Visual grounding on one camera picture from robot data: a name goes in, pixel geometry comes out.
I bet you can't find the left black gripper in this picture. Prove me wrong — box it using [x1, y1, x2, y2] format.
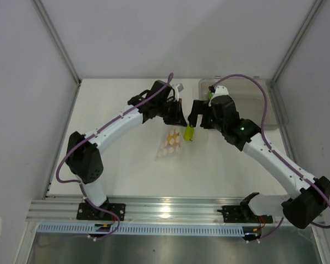
[157, 98, 187, 128]

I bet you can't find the green pear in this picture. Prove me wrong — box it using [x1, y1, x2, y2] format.
[183, 124, 195, 142]

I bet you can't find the orange fruit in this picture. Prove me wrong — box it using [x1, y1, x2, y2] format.
[164, 128, 182, 146]

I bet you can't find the clear zip top bag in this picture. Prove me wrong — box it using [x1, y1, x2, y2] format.
[155, 123, 209, 161]

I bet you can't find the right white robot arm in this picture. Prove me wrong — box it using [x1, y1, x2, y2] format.
[188, 95, 330, 229]

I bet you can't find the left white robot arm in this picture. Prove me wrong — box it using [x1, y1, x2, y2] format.
[65, 80, 186, 220]

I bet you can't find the clear plastic food container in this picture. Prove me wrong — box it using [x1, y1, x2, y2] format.
[198, 74, 289, 130]

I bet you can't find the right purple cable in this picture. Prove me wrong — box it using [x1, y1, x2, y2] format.
[208, 74, 330, 244]

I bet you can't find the purple cable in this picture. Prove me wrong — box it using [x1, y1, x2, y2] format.
[56, 72, 174, 243]
[208, 74, 330, 244]

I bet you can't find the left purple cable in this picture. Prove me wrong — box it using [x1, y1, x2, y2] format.
[56, 72, 174, 243]

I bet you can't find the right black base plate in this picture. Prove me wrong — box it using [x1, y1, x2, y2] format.
[217, 205, 273, 224]

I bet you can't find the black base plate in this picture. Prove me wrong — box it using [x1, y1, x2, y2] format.
[217, 205, 273, 224]
[76, 202, 126, 221]

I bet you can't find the aluminium mounting rail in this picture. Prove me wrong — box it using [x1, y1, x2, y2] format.
[26, 195, 326, 227]

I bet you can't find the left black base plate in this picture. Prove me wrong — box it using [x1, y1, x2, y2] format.
[76, 202, 126, 221]

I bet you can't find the slotted white cable duct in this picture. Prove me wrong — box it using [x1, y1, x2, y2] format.
[37, 222, 245, 237]

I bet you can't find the left aluminium frame post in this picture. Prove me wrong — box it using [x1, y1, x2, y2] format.
[31, 0, 81, 86]

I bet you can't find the aluminium frame post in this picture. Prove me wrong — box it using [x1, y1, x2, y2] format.
[272, 0, 326, 83]
[31, 0, 81, 86]

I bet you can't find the right aluminium frame post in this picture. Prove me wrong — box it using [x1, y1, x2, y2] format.
[272, 0, 326, 83]

